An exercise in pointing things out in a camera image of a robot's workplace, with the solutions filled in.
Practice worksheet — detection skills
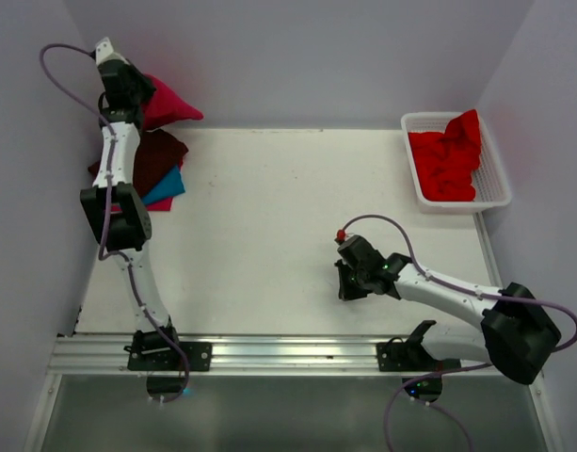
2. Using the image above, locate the crimson t-shirt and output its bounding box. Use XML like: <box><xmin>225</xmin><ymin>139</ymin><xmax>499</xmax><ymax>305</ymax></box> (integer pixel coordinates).
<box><xmin>142</xmin><ymin>74</ymin><xmax>204</xmax><ymax>131</ymax></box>

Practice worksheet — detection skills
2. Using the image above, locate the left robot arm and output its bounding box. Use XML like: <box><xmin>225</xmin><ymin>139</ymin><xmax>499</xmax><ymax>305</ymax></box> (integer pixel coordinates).
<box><xmin>80</xmin><ymin>57</ymin><xmax>185</xmax><ymax>372</ymax></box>

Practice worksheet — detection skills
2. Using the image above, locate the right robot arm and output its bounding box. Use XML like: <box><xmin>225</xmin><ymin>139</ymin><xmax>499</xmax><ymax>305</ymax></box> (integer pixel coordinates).
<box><xmin>335</xmin><ymin>235</ymin><xmax>561</xmax><ymax>385</ymax></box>

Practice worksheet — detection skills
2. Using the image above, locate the dark maroon folded t-shirt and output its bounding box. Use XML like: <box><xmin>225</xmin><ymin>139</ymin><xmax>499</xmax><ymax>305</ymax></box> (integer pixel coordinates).
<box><xmin>80</xmin><ymin>131</ymin><xmax>188</xmax><ymax>204</ymax></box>

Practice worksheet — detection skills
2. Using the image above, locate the blue folded t-shirt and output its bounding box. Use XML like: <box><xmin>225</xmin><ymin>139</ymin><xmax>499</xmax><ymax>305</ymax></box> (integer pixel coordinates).
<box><xmin>144</xmin><ymin>165</ymin><xmax>185</xmax><ymax>199</ymax></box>

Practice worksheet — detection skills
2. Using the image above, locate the pink folded t-shirt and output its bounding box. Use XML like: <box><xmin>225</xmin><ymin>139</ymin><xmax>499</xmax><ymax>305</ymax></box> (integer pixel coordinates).
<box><xmin>109</xmin><ymin>195</ymin><xmax>176</xmax><ymax>214</ymax></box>

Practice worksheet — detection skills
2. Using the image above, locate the bright red t-shirt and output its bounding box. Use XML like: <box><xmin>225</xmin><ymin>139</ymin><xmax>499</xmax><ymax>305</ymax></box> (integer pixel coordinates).
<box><xmin>408</xmin><ymin>109</ymin><xmax>482</xmax><ymax>202</ymax></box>

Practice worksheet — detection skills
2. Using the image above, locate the white plastic basket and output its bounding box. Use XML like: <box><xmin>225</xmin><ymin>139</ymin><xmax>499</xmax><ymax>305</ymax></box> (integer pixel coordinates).
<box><xmin>401</xmin><ymin>112</ymin><xmax>511</xmax><ymax>214</ymax></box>

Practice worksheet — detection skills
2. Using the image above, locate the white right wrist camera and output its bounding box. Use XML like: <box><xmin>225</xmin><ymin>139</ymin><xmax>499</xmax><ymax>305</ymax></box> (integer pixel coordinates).
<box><xmin>334</xmin><ymin>229</ymin><xmax>353</xmax><ymax>245</ymax></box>

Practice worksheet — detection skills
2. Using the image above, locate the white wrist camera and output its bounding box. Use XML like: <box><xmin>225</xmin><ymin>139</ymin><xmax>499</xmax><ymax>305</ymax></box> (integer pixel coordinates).
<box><xmin>94</xmin><ymin>37</ymin><xmax>116</xmax><ymax>66</ymax></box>
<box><xmin>334</xmin><ymin>229</ymin><xmax>353</xmax><ymax>245</ymax></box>

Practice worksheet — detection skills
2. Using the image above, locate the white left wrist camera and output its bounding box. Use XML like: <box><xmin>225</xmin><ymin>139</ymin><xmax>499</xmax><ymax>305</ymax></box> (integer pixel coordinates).
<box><xmin>94</xmin><ymin>37</ymin><xmax>116</xmax><ymax>66</ymax></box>

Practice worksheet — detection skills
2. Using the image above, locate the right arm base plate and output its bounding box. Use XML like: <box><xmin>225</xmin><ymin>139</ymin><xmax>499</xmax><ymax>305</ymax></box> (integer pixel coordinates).
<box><xmin>376</xmin><ymin>338</ymin><xmax>461</xmax><ymax>373</ymax></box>

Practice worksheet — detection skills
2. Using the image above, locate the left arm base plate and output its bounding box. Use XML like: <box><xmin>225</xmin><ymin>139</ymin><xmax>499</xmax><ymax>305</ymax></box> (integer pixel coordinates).
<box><xmin>123</xmin><ymin>342</ymin><xmax>213</xmax><ymax>372</ymax></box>

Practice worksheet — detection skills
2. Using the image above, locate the aluminium mounting rail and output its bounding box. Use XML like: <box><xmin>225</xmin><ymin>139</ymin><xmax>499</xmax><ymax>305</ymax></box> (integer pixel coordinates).
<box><xmin>46</xmin><ymin>209</ymin><xmax>543</xmax><ymax>378</ymax></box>

